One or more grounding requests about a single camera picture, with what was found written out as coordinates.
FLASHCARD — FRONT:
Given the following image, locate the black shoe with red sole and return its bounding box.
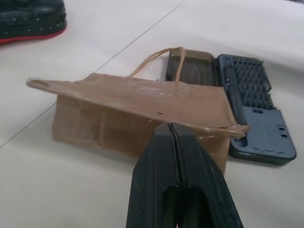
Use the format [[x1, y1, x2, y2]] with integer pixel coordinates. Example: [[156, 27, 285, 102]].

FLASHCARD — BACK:
[[0, 0, 68, 46]]

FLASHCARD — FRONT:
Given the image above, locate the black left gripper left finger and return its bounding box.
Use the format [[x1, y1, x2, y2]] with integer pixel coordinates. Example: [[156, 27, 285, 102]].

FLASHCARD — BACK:
[[125, 123, 180, 228]]

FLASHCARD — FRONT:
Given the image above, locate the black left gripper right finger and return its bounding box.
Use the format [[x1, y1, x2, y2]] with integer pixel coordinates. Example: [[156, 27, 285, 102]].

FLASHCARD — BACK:
[[171, 123, 245, 228]]

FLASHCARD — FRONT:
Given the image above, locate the brown paper bag with handles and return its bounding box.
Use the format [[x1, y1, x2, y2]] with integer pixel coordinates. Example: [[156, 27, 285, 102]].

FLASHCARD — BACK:
[[25, 47, 251, 175]]

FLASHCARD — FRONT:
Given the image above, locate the dark blue plastic case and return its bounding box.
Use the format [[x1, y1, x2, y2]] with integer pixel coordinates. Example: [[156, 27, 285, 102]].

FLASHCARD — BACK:
[[165, 48, 297, 166]]

